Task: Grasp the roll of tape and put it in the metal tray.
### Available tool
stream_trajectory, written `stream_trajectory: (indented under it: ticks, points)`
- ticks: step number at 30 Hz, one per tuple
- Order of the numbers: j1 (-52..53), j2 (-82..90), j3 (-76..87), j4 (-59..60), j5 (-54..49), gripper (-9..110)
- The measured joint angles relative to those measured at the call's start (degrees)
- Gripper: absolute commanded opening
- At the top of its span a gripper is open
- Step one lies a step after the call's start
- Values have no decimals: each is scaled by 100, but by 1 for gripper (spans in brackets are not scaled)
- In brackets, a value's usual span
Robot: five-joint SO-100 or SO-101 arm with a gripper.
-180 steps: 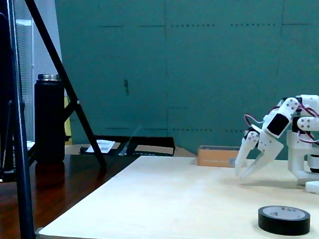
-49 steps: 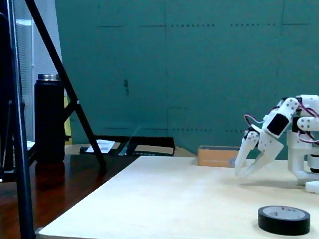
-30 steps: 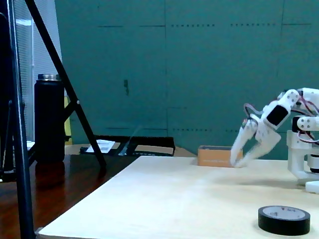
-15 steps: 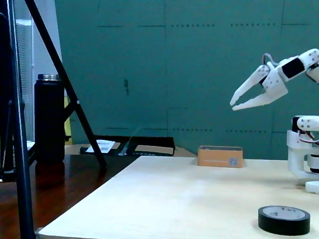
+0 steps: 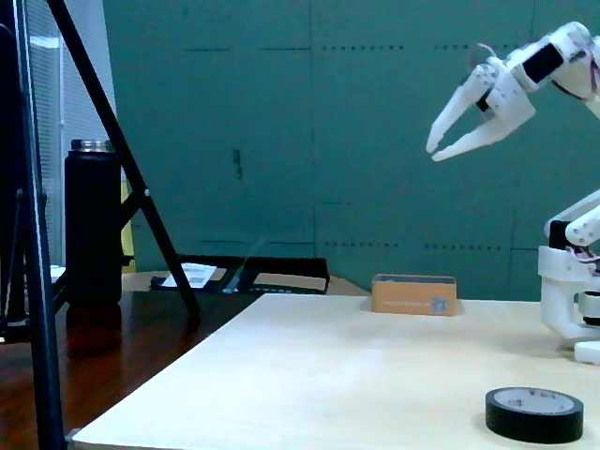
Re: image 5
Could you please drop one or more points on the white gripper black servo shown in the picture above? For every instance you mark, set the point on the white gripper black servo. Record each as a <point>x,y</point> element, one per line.
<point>508,104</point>

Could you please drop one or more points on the black tape roll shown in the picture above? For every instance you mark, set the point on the black tape roll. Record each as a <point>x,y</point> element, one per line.
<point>515,424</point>

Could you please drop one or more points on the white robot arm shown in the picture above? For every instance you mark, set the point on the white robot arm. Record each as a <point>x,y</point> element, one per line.
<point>558,300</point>

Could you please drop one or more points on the light wooden board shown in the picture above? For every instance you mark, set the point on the light wooden board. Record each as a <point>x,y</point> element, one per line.
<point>328,375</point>

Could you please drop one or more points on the white printed paper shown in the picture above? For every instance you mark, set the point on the white printed paper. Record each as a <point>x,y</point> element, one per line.
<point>197,274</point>

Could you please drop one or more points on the black insulated bottle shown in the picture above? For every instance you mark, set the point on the black insulated bottle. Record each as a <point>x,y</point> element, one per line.
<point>93,225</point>

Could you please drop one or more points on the black tripod stand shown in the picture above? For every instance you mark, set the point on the black tripod stand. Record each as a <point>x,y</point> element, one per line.
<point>40,300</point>

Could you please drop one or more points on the black flat frame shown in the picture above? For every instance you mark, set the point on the black flat frame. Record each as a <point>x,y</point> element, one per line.
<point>290,267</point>

